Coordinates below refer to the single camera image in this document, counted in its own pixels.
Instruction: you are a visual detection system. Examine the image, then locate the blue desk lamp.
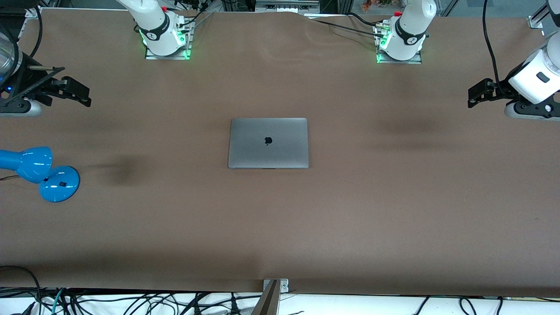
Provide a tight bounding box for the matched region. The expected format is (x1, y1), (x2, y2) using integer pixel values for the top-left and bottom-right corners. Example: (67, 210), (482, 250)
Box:
(0, 146), (81, 203)

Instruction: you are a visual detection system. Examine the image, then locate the short black table cable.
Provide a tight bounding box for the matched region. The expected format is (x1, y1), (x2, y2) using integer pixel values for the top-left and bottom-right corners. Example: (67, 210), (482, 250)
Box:
(348, 12), (379, 26)

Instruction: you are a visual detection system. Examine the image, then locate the long black table cable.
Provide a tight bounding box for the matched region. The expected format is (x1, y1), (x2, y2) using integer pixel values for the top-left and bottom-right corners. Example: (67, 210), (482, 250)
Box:
(312, 18), (385, 38)

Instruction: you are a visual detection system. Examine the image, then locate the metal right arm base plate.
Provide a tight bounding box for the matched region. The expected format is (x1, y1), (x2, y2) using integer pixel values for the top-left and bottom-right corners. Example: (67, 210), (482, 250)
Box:
(145, 20), (193, 60)

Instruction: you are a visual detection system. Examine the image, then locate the aluminium frame corner post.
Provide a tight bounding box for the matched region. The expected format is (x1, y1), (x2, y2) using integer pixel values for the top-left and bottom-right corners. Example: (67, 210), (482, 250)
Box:
(527, 0), (556, 29)
(24, 0), (43, 19)

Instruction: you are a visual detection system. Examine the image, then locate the metal camera pole bracket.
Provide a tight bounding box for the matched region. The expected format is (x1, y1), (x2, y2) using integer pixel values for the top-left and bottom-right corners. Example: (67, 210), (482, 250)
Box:
(262, 279), (289, 294)

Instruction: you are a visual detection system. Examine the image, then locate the grey laptop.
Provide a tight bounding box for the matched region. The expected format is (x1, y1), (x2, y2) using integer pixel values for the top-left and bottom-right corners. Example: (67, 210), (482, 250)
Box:
(228, 117), (309, 170)

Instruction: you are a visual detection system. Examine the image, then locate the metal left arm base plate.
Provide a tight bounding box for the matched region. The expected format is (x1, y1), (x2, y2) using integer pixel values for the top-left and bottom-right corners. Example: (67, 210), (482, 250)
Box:
(375, 23), (423, 65)

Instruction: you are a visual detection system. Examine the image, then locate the grey camera pole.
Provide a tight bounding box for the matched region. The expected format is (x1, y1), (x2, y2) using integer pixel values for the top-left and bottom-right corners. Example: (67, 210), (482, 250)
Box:
(252, 280), (280, 315)

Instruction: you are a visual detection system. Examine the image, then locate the teal cable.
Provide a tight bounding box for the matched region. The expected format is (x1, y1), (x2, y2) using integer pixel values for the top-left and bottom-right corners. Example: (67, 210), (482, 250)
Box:
(51, 288), (66, 315)

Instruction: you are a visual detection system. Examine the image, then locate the grey equipment box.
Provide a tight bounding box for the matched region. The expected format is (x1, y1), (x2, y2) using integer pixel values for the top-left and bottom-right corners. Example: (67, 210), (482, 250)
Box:
(255, 0), (321, 13)

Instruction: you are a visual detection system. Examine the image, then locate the black looped floor cable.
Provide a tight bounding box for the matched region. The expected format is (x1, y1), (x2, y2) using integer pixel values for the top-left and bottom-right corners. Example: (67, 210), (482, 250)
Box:
(0, 265), (42, 315)

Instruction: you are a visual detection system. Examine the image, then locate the orange background item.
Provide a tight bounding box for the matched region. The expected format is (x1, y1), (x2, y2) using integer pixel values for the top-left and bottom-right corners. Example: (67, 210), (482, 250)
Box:
(361, 0), (394, 12)

